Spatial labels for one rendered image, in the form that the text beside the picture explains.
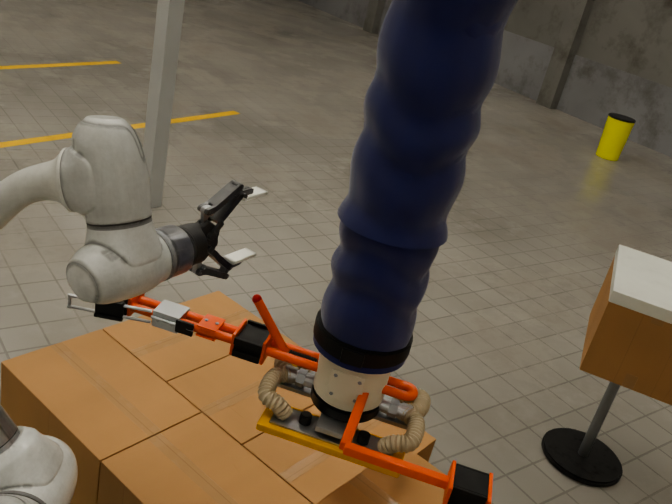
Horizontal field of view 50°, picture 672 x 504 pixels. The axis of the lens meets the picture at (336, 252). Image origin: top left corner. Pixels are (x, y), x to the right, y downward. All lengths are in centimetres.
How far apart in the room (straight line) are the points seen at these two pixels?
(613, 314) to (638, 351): 19
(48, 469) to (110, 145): 79
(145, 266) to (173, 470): 125
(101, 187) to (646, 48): 1102
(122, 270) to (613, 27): 1134
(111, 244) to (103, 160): 13
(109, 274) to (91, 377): 155
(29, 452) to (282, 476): 97
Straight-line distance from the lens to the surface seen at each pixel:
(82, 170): 114
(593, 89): 1223
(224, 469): 237
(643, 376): 332
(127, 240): 116
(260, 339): 173
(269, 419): 170
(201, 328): 175
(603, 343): 326
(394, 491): 184
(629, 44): 1199
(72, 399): 258
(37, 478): 165
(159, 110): 503
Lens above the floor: 216
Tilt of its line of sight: 25 degrees down
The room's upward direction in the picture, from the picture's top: 13 degrees clockwise
